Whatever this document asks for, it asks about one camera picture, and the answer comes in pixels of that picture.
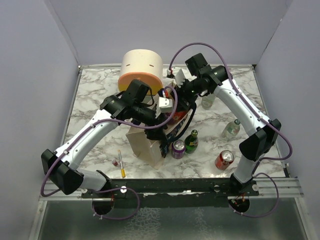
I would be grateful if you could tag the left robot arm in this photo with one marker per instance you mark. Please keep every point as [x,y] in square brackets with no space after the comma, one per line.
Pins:
[62,165]

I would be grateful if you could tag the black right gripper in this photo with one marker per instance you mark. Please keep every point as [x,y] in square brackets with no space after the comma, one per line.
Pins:
[182,97]

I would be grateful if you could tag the red cola can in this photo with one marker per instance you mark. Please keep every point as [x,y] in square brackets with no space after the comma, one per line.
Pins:
[177,116]
[224,159]

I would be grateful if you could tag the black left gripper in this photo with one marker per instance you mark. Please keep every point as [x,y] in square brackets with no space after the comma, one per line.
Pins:
[157,133]

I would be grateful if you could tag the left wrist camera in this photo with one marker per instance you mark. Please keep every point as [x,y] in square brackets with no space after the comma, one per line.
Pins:
[164,106]

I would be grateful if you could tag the yellow capped pen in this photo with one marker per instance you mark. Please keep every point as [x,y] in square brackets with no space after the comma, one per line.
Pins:
[123,174]

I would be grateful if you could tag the small red vial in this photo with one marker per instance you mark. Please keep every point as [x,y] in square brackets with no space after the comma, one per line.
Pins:
[115,163]

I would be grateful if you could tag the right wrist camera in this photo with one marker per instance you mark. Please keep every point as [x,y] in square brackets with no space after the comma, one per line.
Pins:
[178,75]

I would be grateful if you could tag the round drawer storage box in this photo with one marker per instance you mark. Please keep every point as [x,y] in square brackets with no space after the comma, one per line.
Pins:
[144,65]

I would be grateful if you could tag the cream canvas tote bag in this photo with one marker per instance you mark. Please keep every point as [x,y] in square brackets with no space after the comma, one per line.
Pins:
[152,146]

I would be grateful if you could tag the black mounting rail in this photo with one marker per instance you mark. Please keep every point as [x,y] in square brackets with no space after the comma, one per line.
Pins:
[173,193]

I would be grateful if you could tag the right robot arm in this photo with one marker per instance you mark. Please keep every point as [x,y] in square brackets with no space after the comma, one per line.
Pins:
[262,132]

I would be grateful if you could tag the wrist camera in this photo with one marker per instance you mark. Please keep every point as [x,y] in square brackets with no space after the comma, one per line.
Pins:
[178,75]
[164,106]

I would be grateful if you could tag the purple soda can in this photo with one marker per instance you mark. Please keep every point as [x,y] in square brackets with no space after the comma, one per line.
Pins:
[178,149]

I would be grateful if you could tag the clear plastic bottle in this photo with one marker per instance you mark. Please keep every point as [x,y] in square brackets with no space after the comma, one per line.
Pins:
[231,130]

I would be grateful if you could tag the green glass bottle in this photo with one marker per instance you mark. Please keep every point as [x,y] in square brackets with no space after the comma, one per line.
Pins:
[191,142]

